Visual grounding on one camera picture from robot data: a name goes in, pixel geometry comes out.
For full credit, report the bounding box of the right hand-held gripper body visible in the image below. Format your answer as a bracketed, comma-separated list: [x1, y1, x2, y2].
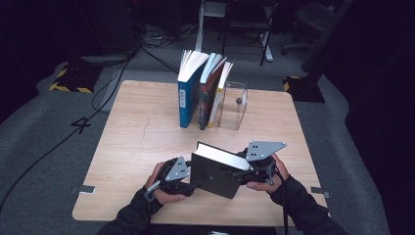
[239, 140, 288, 185]

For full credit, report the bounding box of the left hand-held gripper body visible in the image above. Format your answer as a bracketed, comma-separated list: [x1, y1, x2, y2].
[158, 156, 196, 197]

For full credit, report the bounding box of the black hardcover book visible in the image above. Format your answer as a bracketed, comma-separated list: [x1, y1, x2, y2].
[190, 141, 252, 200]

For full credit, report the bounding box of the clear acrylic book stand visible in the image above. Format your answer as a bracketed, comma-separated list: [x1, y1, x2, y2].
[218, 80, 249, 131]

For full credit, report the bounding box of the yellow paperback book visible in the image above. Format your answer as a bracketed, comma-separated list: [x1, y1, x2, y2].
[207, 61, 234, 129]

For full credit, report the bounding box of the person's left hand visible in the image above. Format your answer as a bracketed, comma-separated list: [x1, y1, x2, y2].
[145, 161, 188, 206]

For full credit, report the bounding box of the person's right hand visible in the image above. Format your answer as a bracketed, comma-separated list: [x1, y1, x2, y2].
[246, 154, 291, 194]

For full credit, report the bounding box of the blue book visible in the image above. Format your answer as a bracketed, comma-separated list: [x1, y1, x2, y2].
[176, 49, 210, 129]

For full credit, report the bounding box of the gray tape piece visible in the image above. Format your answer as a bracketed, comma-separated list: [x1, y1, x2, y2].
[309, 186, 331, 199]
[69, 184, 96, 196]

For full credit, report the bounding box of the red book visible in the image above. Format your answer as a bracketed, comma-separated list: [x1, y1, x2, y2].
[199, 53, 227, 131]

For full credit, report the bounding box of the white desk leg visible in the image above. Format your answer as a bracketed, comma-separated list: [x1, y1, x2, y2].
[259, 30, 274, 63]
[194, 0, 216, 53]

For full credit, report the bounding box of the black office chair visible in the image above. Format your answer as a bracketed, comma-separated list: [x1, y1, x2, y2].
[281, 1, 337, 57]

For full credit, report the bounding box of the dark equipment stand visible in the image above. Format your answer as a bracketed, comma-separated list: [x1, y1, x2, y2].
[67, 0, 141, 67]

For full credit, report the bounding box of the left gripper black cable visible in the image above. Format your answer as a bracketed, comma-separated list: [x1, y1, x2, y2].
[142, 180, 163, 203]

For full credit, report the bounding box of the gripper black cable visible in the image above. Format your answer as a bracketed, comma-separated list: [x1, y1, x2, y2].
[265, 160, 291, 235]
[142, 180, 163, 203]

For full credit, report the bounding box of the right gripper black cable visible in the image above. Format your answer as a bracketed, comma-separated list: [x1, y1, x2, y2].
[265, 160, 291, 235]

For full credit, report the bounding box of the yellow black striped base plate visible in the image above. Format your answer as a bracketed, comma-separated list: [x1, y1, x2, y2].
[48, 63, 102, 94]
[283, 75, 326, 104]

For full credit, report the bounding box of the looped black floor cable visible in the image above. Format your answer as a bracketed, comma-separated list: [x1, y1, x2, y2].
[91, 60, 122, 114]

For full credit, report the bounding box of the black slanted stand post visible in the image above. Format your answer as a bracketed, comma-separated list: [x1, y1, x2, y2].
[300, 0, 355, 82]

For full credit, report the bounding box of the black metal frame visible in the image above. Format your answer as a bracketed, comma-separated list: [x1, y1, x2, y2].
[221, 0, 275, 67]

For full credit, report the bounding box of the long black floor cable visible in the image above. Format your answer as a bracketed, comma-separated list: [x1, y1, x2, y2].
[0, 53, 136, 213]

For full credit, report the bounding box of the bundle of floor cables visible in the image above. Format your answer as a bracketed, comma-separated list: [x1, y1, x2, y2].
[141, 23, 200, 50]

